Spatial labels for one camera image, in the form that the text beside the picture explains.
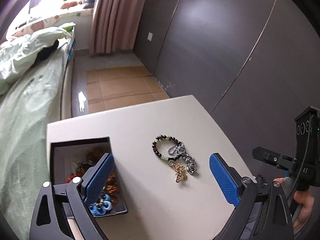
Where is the blue flower knot bracelet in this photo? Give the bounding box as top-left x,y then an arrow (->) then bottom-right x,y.
88,193 -> 114,217

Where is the gold butterfly pendant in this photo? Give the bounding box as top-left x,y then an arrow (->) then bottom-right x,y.
170,163 -> 187,183

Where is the silver chain necklace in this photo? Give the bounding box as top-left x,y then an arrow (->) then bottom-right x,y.
166,141 -> 201,177

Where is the dark and green bead bracelet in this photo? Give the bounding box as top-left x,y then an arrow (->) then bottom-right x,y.
151,134 -> 185,164

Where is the black jewelry box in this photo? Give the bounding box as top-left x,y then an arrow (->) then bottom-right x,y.
50,137 -> 128,218

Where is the person's right hand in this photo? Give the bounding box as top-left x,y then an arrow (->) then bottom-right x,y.
273,177 -> 315,230

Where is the flattened cardboard sheet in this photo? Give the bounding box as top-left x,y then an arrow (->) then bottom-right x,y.
86,66 -> 169,113

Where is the green bed sheet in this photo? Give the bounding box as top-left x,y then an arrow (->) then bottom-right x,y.
1,39 -> 73,239

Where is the dark grey wardrobe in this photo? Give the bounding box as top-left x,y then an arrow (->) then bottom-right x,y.
133,0 -> 320,188

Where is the black garment on bed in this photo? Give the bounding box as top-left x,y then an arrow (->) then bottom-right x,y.
35,40 -> 59,62

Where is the light green duvet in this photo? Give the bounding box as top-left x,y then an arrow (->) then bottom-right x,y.
1,27 -> 74,95

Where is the green item on bed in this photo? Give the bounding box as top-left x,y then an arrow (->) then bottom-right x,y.
60,22 -> 75,31

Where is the bear pattern pillow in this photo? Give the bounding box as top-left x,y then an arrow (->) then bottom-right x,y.
5,6 -> 94,40

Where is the orange plush toy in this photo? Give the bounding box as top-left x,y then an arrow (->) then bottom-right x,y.
61,1 -> 78,9

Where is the pink curtain right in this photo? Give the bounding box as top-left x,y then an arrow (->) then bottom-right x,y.
89,0 -> 145,54

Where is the white wall socket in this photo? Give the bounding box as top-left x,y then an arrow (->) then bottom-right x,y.
147,33 -> 153,41

